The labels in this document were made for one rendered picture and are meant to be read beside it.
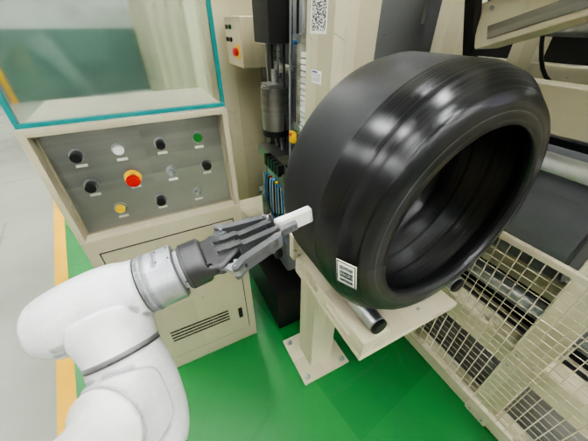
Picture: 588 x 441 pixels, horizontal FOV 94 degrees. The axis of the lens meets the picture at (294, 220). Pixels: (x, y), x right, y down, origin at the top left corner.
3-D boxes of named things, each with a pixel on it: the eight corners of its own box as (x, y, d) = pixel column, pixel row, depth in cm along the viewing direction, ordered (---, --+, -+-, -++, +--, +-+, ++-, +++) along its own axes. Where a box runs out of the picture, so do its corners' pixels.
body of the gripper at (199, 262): (177, 270, 39) (239, 243, 41) (169, 236, 45) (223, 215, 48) (196, 301, 44) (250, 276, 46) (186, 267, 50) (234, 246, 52)
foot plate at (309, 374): (283, 341, 159) (283, 339, 158) (322, 323, 169) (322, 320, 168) (305, 386, 139) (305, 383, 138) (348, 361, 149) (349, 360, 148)
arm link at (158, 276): (130, 246, 43) (168, 231, 45) (156, 283, 49) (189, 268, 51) (132, 286, 37) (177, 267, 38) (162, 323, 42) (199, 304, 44)
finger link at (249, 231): (220, 260, 47) (217, 255, 49) (277, 233, 51) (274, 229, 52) (213, 243, 45) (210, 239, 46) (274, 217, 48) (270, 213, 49)
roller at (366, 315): (311, 235, 90) (316, 243, 93) (300, 243, 89) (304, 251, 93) (387, 318, 65) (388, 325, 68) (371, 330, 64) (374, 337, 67)
